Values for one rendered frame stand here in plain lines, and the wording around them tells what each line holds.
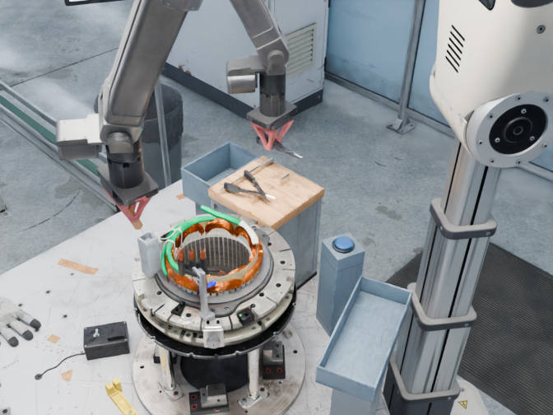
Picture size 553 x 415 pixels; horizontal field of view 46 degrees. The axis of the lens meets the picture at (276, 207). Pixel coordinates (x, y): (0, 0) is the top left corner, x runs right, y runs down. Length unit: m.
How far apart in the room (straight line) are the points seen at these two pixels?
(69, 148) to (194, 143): 2.62
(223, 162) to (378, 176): 1.82
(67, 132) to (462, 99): 0.62
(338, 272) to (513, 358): 1.37
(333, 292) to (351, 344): 0.24
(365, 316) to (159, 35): 0.73
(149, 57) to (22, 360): 0.96
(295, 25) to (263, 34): 2.28
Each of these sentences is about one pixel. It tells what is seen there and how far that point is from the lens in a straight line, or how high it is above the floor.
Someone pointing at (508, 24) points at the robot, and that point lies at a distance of 1.00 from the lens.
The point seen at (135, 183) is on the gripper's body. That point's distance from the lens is 1.10.
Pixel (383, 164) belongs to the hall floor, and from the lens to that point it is 3.53.
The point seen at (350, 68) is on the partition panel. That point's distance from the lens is 3.96.
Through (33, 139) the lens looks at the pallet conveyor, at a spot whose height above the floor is 0.71.
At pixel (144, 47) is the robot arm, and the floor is 1.65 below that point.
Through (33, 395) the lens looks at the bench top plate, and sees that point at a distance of 1.56.
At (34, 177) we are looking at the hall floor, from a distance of 3.56.
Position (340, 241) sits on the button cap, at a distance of 1.42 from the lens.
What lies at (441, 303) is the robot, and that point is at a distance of 1.44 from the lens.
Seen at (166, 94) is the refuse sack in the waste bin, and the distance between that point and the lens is 3.07.
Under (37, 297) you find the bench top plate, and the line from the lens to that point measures 1.75.
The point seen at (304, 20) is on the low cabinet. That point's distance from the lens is 3.64.
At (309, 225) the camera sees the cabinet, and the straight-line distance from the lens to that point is 1.57.
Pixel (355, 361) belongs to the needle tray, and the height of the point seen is 1.02.
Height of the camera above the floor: 1.99
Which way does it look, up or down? 39 degrees down
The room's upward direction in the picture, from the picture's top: 1 degrees clockwise
